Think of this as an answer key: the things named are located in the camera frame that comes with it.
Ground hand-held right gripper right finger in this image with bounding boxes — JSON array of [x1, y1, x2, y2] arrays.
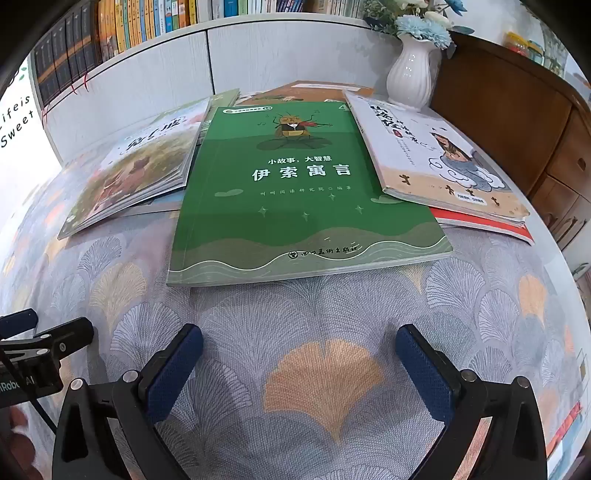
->
[[394, 323, 561, 480]]

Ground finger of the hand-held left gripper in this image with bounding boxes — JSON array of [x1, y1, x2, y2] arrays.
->
[[0, 318, 95, 370], [0, 308, 38, 340]]

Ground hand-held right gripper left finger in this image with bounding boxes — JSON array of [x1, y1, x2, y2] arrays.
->
[[51, 323, 205, 480]]

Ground row of colourful books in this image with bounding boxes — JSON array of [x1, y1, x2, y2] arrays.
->
[[95, 0, 370, 55]]

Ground ginkgo print tablecloth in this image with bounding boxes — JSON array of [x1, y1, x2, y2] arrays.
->
[[0, 83, 587, 480]]

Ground red book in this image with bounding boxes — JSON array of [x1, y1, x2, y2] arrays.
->
[[429, 208, 536, 245]]

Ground autumn picture book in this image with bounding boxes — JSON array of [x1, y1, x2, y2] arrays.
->
[[58, 97, 213, 241]]

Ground wooden cabinet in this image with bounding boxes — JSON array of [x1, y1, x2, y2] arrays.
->
[[431, 31, 591, 252]]

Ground pale green book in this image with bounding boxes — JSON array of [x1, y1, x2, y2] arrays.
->
[[198, 88, 242, 139]]

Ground orange brown book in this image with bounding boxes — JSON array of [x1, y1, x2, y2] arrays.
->
[[238, 80, 375, 108]]

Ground white ceramic vase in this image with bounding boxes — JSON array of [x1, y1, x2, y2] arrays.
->
[[385, 34, 444, 112]]

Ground white bookshelf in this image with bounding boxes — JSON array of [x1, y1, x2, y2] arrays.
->
[[28, 17, 393, 163]]

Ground yellow jar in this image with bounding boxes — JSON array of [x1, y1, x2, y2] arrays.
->
[[505, 30, 529, 57]]

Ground blue artificial flowers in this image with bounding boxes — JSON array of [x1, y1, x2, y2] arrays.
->
[[360, 0, 476, 51]]

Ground thin black cable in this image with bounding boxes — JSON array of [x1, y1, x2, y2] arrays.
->
[[27, 401, 60, 435]]

